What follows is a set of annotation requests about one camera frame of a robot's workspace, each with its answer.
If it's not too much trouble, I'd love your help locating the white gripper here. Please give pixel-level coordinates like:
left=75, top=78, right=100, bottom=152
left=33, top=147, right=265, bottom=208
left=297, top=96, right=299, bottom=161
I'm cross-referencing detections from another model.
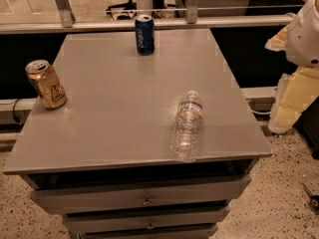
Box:
left=265, top=0, right=319, bottom=134

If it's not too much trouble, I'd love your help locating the blue pepsi can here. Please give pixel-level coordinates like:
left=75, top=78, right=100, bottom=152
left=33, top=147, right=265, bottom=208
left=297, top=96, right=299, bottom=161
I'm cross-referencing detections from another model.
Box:
left=135, top=14, right=155, bottom=55

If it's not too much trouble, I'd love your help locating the orange soda can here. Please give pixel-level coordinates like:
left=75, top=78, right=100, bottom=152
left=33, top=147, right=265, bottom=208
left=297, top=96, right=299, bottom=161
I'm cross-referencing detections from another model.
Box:
left=25, top=60, right=67, bottom=110

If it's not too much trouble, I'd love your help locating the clear plastic water bottle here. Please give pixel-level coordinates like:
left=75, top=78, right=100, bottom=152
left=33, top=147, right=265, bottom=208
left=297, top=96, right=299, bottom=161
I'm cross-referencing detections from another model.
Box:
left=170, top=91, right=203, bottom=162

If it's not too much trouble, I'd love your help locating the black caster wheel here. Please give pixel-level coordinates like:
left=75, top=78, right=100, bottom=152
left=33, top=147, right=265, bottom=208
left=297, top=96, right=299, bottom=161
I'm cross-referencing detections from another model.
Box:
left=302, top=183, right=319, bottom=210

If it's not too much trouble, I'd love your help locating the black office chair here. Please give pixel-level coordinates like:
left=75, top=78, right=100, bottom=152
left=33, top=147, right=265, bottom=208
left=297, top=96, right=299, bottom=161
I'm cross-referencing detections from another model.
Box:
left=106, top=0, right=137, bottom=20

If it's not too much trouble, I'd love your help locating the top drawer knob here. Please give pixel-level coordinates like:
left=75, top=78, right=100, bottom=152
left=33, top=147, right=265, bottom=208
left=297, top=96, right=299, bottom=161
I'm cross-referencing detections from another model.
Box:
left=142, top=198, right=153, bottom=207

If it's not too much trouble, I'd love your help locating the drawer knob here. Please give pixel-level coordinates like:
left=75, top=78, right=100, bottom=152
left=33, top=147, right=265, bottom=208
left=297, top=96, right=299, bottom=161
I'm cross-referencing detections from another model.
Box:
left=146, top=223, right=155, bottom=230
left=142, top=198, right=153, bottom=207

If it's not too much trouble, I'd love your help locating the grey drawer cabinet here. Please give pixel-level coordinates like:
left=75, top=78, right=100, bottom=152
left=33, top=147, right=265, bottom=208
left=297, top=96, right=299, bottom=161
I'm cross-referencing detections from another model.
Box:
left=4, top=29, right=271, bottom=239

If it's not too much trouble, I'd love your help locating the metal guard railing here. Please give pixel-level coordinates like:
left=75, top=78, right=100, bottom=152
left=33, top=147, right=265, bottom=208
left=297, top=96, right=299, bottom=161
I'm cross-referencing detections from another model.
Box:
left=0, top=0, right=308, bottom=34

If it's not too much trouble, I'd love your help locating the black cable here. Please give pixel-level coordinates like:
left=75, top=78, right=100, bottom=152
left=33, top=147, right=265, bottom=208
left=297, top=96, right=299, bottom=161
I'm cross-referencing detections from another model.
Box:
left=11, top=99, right=23, bottom=126

